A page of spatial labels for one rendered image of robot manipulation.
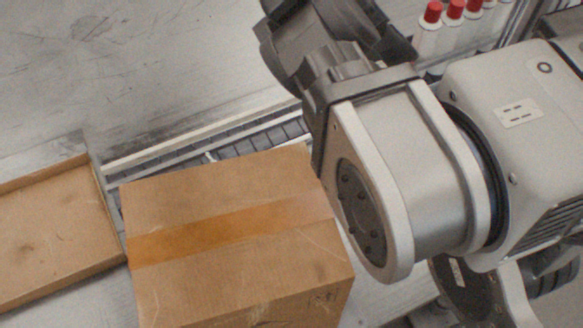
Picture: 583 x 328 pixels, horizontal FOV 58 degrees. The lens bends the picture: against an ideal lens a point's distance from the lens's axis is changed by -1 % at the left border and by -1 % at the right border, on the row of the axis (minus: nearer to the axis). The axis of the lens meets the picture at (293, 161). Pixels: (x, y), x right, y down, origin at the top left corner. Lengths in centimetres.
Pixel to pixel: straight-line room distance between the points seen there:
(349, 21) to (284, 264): 38
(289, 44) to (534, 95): 23
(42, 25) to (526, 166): 137
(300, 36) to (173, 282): 40
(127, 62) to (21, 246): 52
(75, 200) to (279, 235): 56
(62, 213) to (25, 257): 11
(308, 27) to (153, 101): 83
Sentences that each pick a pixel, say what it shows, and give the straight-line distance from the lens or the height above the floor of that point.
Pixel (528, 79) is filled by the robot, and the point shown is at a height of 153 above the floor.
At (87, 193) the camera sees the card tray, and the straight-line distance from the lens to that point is 121.
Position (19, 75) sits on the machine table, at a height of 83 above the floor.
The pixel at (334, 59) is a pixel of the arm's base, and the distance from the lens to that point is 48.
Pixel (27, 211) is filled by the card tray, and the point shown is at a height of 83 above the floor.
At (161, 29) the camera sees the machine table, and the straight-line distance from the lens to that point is 148.
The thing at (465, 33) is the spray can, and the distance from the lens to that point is 127.
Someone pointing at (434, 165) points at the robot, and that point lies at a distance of 40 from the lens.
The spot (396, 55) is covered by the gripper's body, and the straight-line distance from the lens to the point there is 115.
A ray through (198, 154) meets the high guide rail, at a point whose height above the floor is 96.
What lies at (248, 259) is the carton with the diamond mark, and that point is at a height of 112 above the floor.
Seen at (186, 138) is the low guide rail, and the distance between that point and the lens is 113.
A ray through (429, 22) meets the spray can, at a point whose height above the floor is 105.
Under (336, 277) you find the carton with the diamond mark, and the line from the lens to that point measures 76.
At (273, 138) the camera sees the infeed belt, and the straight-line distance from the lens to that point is 116.
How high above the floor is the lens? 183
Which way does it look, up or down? 57 degrees down
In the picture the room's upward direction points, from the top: 3 degrees clockwise
